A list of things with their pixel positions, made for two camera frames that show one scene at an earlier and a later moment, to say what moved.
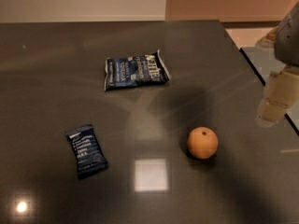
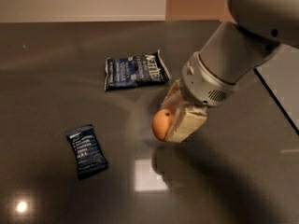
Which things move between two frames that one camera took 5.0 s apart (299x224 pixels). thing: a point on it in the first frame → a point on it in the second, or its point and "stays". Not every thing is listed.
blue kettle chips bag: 142,70 stays
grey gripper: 288,42 → 203,82
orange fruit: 202,143 → 161,119
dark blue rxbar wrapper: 89,157 stays
